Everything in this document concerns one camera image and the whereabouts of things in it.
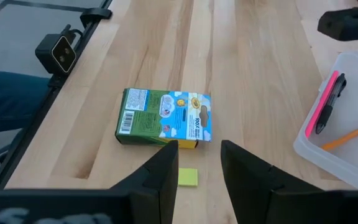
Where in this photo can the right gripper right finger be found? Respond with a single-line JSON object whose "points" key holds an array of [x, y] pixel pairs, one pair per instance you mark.
{"points": [[259, 193]]}

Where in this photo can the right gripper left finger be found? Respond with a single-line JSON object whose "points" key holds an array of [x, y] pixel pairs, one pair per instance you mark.
{"points": [[154, 193]]}

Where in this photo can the yellow sticky note pad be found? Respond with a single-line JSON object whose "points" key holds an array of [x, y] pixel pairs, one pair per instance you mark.
{"points": [[187, 177]]}

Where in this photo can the green crayon box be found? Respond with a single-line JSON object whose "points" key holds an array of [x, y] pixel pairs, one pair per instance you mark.
{"points": [[154, 118]]}

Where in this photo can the black pen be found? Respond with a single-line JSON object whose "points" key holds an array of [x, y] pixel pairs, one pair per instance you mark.
{"points": [[329, 105]]}

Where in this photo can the pink highlighter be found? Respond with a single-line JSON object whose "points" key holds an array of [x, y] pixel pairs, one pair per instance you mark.
{"points": [[320, 105]]}

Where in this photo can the orange pencil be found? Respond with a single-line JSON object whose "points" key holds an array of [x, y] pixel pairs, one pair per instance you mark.
{"points": [[350, 135]]}

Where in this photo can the clear pencil case purple lid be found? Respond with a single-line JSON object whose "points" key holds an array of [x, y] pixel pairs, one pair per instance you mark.
{"points": [[353, 102]]}

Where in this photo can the person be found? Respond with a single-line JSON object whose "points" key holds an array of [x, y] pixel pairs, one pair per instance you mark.
{"points": [[11, 99]]}

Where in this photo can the black table frame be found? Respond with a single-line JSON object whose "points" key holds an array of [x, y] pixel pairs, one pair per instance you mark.
{"points": [[19, 149]]}

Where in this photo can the black table-level camera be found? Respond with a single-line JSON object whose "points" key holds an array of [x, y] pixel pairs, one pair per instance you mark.
{"points": [[56, 54]]}

